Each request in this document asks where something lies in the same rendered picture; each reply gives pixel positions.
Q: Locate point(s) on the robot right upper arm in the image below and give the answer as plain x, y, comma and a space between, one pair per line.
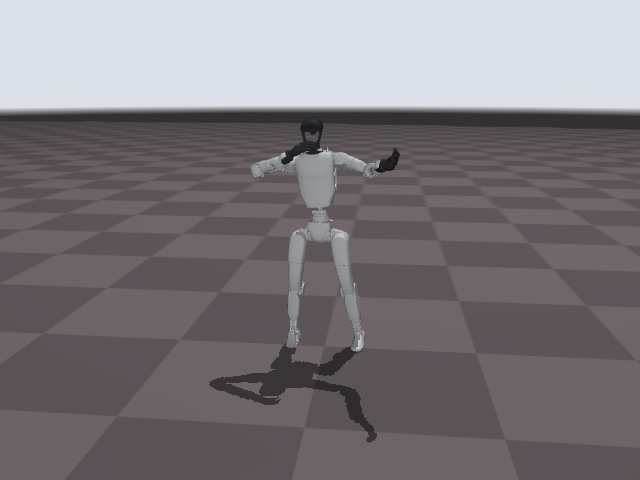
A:
257, 173

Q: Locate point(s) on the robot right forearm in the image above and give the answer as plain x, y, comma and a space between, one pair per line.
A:
271, 164

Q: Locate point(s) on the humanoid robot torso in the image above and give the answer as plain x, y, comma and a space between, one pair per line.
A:
317, 179

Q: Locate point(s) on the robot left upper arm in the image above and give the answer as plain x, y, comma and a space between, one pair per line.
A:
343, 160

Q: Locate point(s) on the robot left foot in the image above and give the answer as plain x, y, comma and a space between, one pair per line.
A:
358, 342

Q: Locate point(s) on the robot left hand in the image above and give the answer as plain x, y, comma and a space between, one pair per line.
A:
389, 163

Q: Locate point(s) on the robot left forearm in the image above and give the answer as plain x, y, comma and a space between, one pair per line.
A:
372, 168

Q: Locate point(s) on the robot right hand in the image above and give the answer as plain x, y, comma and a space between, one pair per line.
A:
298, 149

